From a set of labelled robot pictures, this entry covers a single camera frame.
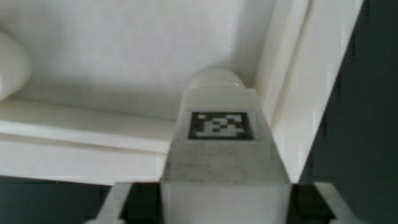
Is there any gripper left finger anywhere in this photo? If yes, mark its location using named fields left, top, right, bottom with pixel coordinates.
left=85, top=182, right=163, bottom=224

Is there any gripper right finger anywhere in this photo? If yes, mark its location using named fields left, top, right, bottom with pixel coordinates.
left=285, top=182, right=367, bottom=224

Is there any white table leg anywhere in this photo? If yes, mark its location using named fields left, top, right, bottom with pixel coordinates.
left=157, top=87, right=292, bottom=224

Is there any white square table top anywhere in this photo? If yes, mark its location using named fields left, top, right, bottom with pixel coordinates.
left=0, top=0, right=363, bottom=185

